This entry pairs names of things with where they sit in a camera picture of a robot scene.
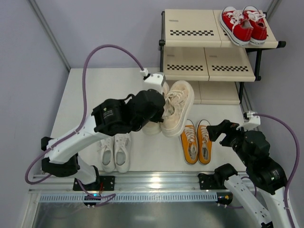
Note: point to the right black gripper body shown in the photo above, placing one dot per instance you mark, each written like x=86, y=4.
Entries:
x=228, y=134

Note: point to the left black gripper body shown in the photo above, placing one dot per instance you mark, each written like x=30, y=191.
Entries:
x=158, y=114

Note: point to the beige lace sneaker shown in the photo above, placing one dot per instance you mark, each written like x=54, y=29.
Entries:
x=152, y=128
x=178, y=103

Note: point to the red canvas sneaker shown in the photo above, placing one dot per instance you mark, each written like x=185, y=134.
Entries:
x=236, y=26
x=257, y=21

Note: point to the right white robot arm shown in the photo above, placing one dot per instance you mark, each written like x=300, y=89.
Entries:
x=267, y=175

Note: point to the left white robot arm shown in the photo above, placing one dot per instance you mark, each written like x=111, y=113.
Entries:
x=113, y=116

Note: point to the beige three-tier shoe shelf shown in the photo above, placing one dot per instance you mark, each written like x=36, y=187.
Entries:
x=196, y=49

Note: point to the orange canvas sneaker left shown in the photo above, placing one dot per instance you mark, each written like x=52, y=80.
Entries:
x=189, y=143

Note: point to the white sneaker right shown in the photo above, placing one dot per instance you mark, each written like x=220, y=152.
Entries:
x=122, y=150

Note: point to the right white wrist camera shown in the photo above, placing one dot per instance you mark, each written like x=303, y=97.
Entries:
x=251, y=121

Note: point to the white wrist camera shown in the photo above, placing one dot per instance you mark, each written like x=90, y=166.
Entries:
x=251, y=121
x=153, y=81

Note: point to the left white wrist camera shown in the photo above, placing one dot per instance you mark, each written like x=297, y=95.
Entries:
x=153, y=81

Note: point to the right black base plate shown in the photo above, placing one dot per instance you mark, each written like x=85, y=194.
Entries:
x=208, y=182

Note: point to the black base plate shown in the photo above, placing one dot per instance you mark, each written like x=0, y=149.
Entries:
x=104, y=183
x=208, y=182

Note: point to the aluminium mounting rail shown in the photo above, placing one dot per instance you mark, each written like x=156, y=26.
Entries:
x=131, y=182

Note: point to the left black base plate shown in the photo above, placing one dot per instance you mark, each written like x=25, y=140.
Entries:
x=104, y=183

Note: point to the slotted cable duct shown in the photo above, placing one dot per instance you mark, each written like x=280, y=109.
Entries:
x=130, y=197

